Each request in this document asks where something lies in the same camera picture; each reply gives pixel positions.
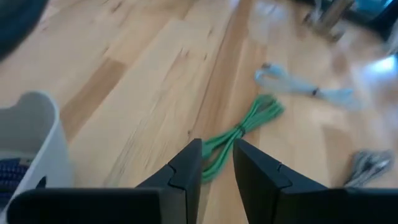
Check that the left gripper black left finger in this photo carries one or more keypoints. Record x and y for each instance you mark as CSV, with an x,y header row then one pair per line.
x,y
174,199

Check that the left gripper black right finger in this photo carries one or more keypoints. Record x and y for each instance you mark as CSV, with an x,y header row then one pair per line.
x,y
264,193

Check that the light grey plastic bin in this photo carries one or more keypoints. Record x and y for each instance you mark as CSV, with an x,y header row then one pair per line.
x,y
28,124

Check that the brass lamp with white globe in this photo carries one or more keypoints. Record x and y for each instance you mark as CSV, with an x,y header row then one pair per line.
x,y
329,15

